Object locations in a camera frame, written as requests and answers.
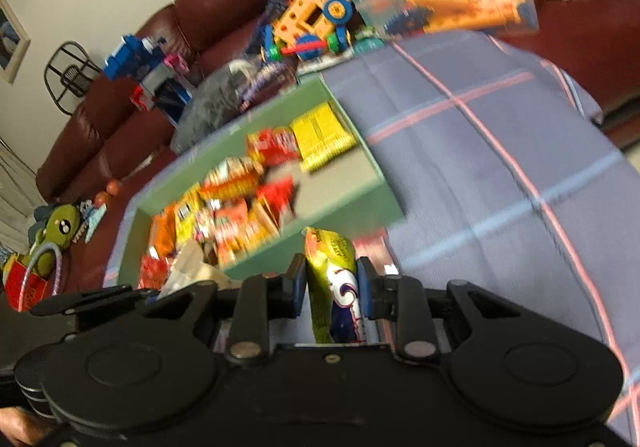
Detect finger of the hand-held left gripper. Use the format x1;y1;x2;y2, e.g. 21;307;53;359
30;284;161;319

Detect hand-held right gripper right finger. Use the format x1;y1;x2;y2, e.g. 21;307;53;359
356;257;547;361

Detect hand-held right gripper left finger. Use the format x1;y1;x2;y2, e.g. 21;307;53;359
142;254;307;361

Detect yellow packet blue white print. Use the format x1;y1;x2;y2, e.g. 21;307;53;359
304;227;369;346

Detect red speckled snack packet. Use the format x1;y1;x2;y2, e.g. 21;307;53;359
136;254;174;291

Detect orange white snack packet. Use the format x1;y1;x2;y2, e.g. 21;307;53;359
210;200;279;264

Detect green cardboard box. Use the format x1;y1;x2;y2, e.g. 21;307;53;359
102;74;407;289

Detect cartoon print snack packet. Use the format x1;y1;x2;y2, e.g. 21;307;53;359
200;157;267;201

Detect long yellow snack packet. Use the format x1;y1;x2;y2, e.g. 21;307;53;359
172;186;207;249

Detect shiny red snack packet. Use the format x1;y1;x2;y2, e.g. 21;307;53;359
246;126;302;169

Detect person's left hand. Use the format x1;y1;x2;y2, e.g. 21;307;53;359
0;408;57;447

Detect flat red packet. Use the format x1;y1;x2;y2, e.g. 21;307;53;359
350;234;402;279

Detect purple hoop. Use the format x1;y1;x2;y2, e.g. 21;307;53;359
20;242;67;299

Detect red bag yellow trim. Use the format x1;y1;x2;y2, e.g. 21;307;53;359
2;254;49;314

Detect green plush toy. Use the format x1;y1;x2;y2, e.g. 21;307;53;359
27;204;84;279

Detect light blue paper card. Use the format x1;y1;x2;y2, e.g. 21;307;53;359
75;200;109;244

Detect dark grey bag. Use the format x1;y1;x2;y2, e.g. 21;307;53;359
170;61;252;154

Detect purple snack bag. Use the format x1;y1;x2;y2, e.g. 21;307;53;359
240;61;297;104

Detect blue robot toy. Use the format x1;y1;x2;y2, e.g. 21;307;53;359
103;34;194;126

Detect orange toy vehicle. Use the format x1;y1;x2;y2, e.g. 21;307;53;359
260;0;357;62

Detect printed purple plastic bag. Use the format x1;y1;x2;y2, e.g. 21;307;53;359
245;0;307;59

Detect black wire rack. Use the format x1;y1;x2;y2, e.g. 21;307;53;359
44;41;104;116

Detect framed wall picture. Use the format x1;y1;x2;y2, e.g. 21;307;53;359
0;0;32;86

